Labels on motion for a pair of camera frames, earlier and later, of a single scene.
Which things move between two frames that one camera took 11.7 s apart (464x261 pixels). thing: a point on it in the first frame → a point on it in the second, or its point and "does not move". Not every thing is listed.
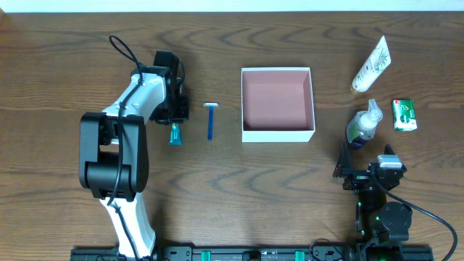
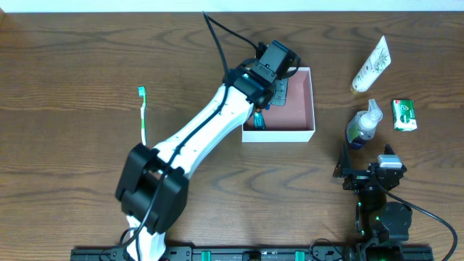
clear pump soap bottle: [362, 125] does not move
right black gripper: [359, 173] does not move
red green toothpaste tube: [175, 137] → [259, 121]
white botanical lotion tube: [373, 67] does not move
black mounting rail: [253, 252] does not move
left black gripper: [177, 117] → [280, 93]
